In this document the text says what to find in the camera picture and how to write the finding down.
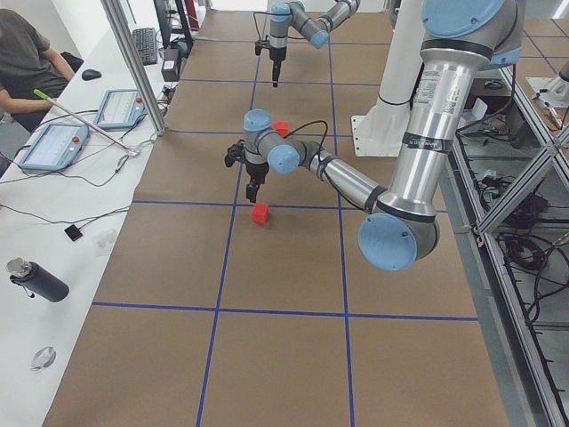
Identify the red cube block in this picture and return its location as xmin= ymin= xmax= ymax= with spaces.
xmin=251 ymin=203 xmax=269 ymax=224
xmin=272 ymin=121 xmax=290 ymax=138

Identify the black power adapter box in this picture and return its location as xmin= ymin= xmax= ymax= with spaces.
xmin=161 ymin=48 xmax=181 ymax=82

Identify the metal rod green tip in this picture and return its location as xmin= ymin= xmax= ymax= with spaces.
xmin=33 ymin=88 xmax=140 ymax=157

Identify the black keyboard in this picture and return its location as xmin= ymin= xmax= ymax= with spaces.
xmin=132 ymin=28 xmax=157 ymax=66

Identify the blue teach pendant far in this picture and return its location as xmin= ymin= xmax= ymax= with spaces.
xmin=94 ymin=89 xmax=146 ymax=131

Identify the blue teach pendant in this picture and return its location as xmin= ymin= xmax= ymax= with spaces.
xmin=94 ymin=89 xmax=146 ymax=131
xmin=19 ymin=124 xmax=90 ymax=172

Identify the small black square pad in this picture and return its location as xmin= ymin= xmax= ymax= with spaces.
xmin=64 ymin=224 xmax=84 ymax=242

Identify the black computer mouse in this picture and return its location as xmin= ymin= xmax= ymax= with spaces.
xmin=81 ymin=68 xmax=101 ymax=81

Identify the blue teach pendant near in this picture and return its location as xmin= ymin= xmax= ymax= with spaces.
xmin=19 ymin=124 xmax=90 ymax=172

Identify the black water bottle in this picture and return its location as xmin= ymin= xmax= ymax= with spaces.
xmin=6 ymin=257 xmax=69 ymax=302

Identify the seated person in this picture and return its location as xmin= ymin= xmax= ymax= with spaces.
xmin=1 ymin=9 xmax=75 ymax=133

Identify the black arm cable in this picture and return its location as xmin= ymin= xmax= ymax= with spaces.
xmin=284 ymin=119 xmax=339 ymax=179

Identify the white column pedestal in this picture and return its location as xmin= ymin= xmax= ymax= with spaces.
xmin=352 ymin=0 xmax=425 ymax=157

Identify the aluminium frame post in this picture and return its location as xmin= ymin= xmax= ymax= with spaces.
xmin=100 ymin=0 xmax=165 ymax=136

